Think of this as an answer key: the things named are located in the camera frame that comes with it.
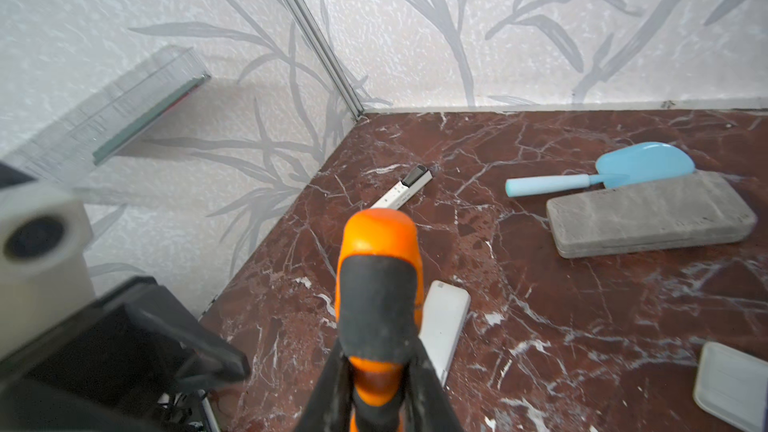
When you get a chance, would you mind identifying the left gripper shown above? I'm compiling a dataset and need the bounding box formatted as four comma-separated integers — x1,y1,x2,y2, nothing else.
1,277,251,431

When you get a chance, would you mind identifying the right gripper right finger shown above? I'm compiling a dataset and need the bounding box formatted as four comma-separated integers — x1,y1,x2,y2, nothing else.
404,339,464,432

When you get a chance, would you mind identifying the white battery cover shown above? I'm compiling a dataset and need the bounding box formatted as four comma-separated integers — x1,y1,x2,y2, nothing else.
693,342,767,432

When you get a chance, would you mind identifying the slim white remote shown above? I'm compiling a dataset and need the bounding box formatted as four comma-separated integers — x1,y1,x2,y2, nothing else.
372,165,433,210

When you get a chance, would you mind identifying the clear plastic wall shelf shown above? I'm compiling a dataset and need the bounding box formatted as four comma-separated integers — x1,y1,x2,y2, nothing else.
2,45,211,186

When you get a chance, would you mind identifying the grey stone block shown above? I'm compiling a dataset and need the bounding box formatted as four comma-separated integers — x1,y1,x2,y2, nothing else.
546,171,758,259

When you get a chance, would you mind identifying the white remote control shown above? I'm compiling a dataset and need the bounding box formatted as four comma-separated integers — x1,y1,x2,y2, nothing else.
419,280,471,386

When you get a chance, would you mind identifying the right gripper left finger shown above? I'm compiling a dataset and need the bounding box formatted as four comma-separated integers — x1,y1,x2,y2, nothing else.
293,341,353,432

